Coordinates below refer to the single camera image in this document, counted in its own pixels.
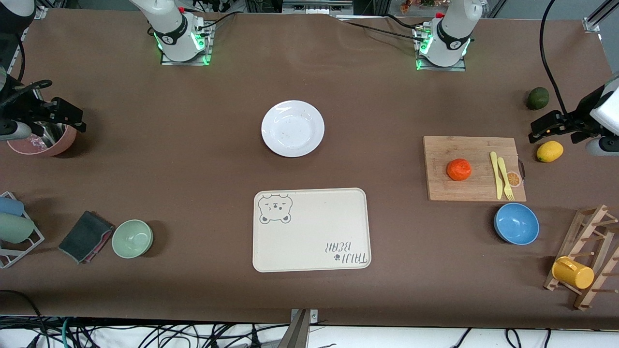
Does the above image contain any orange fruit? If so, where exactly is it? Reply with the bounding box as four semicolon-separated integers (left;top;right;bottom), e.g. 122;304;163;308
446;159;472;182

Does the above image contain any wooden peg cup rack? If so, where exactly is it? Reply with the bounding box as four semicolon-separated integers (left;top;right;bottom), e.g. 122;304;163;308
544;204;619;311

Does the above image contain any pink bowl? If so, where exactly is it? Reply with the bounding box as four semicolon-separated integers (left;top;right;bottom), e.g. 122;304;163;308
6;123;78;157

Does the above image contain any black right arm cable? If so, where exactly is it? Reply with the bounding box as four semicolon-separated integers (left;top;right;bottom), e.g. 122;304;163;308
0;31;53;104

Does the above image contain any black table cable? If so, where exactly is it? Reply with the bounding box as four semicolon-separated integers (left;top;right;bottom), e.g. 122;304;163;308
336;18;427;42
196;12;238;37

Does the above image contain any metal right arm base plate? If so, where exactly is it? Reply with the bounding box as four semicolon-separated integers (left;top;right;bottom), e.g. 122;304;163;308
161;22;214;66

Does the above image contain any bamboo cutting board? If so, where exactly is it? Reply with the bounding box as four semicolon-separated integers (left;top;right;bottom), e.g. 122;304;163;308
423;136;527;203

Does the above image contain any pale green bowl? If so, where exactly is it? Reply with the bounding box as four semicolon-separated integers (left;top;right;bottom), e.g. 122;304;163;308
112;219;154;259

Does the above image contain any metal scoop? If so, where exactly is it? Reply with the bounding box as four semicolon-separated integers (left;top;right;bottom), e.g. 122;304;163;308
27;123;66;149

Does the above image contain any grey power strip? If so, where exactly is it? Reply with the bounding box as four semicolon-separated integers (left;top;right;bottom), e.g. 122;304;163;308
282;0;354;15

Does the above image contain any white round plate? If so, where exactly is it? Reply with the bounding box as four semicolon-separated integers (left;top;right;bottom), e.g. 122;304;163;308
261;100;325;158

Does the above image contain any pale blue cup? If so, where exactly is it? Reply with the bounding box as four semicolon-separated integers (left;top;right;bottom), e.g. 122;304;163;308
0;196;25;217

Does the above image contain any yellow lemon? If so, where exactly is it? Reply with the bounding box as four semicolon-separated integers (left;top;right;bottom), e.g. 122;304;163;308
536;141;564;163

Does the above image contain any yellow mug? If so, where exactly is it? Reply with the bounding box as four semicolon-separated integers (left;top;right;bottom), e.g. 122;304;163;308
552;256;595;290

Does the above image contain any blue bowl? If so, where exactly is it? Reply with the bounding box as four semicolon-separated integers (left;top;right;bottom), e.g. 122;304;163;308
493;203;540;246

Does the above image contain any yellow plastic fork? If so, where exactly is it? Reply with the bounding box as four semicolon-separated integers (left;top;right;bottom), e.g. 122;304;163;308
497;157;515;201

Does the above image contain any white wire cup rack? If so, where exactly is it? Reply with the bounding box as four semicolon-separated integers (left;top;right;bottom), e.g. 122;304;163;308
0;191;45;269

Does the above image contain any dark green avocado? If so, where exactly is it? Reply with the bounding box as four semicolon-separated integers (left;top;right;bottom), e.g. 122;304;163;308
527;87;550;111

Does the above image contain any pale green cup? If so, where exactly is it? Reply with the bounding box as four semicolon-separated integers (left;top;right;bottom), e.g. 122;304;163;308
0;213;35;244

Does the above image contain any dark grey folded cloth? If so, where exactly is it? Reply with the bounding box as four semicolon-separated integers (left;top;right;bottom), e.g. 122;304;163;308
58;210;116;265

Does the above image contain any cream tray with bear print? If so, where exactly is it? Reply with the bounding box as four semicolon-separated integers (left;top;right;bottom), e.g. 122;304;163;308
252;188;372;273

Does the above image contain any yellow plastic knife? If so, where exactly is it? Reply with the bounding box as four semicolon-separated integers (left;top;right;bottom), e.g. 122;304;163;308
490;152;504;200

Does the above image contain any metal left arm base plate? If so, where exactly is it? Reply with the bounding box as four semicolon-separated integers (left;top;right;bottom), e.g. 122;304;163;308
416;24;467;73

